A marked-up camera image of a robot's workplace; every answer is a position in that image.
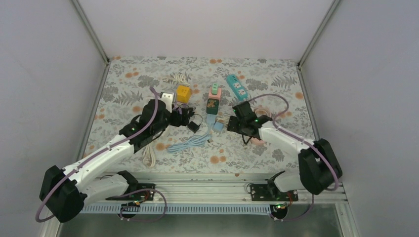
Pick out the pink round power socket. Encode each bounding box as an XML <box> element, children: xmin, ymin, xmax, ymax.
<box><xmin>250</xmin><ymin>138</ymin><xmax>266</xmax><ymax>146</ymax></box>

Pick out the yellow cube power socket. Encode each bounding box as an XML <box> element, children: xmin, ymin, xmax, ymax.
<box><xmin>176</xmin><ymin>85</ymin><xmax>192</xmax><ymax>104</ymax></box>

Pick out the dark green cube socket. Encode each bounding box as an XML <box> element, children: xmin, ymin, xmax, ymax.
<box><xmin>206</xmin><ymin>98</ymin><xmax>219</xmax><ymax>115</ymax></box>

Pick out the pink cube power socket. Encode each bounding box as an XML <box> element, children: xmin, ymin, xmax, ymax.
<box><xmin>208</xmin><ymin>87</ymin><xmax>222</xmax><ymax>101</ymax></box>

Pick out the small green plug adapter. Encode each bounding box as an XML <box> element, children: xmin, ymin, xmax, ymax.
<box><xmin>211</xmin><ymin>83</ymin><xmax>219</xmax><ymax>95</ymax></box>

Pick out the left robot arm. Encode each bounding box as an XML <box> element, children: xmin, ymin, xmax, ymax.
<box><xmin>36</xmin><ymin>99</ymin><xmax>194</xmax><ymax>223</ymax></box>

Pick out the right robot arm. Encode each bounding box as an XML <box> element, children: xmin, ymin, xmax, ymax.
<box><xmin>227</xmin><ymin>101</ymin><xmax>342</xmax><ymax>201</ymax></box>

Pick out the small light blue adapter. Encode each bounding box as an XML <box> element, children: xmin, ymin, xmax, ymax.
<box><xmin>213</xmin><ymin>121</ymin><xmax>224</xmax><ymax>132</ymax></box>

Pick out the light blue power strip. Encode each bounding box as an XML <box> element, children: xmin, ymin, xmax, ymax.
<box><xmin>206</xmin><ymin>114</ymin><xmax>216</xmax><ymax>127</ymax></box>

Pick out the teal power strip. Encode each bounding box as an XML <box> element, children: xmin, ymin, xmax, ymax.
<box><xmin>226</xmin><ymin>74</ymin><xmax>249</xmax><ymax>101</ymax></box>

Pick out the floral table cloth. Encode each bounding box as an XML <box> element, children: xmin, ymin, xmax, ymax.
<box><xmin>84</xmin><ymin>56</ymin><xmax>315</xmax><ymax>174</ymax></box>

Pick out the black charger with cable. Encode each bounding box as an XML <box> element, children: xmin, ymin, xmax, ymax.
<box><xmin>187</xmin><ymin>114</ymin><xmax>204</xmax><ymax>133</ymax></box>

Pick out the pink coiled cable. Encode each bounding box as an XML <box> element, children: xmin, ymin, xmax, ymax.
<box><xmin>253</xmin><ymin>105</ymin><xmax>279</xmax><ymax>120</ymax></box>

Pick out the light blue coiled cable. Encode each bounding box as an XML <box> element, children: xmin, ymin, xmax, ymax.
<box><xmin>166</xmin><ymin>122</ymin><xmax>213</xmax><ymax>155</ymax></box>

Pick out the white coiled cable back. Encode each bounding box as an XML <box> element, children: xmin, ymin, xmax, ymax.
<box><xmin>164</xmin><ymin>71</ymin><xmax>191</xmax><ymax>86</ymax></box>

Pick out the white coiled cable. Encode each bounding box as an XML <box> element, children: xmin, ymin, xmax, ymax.
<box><xmin>142</xmin><ymin>142</ymin><xmax>157</xmax><ymax>168</ymax></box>
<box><xmin>164</xmin><ymin>71</ymin><xmax>191</xmax><ymax>86</ymax></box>

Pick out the white coiled cable front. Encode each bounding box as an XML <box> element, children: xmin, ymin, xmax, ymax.
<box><xmin>142</xmin><ymin>142</ymin><xmax>157</xmax><ymax>168</ymax></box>

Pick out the aluminium rail frame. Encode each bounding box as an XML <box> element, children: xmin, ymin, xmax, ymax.
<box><xmin>133</xmin><ymin>173</ymin><xmax>347</xmax><ymax>204</ymax></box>

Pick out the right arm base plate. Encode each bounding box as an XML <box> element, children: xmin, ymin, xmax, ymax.
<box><xmin>246</xmin><ymin>183</ymin><xmax>299</xmax><ymax>201</ymax></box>

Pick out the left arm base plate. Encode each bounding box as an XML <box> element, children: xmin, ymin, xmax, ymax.
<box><xmin>108</xmin><ymin>183</ymin><xmax>156</xmax><ymax>202</ymax></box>

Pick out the light blue cable duct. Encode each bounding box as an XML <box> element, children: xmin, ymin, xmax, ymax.
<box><xmin>81</xmin><ymin>203</ymin><xmax>271</xmax><ymax>215</ymax></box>

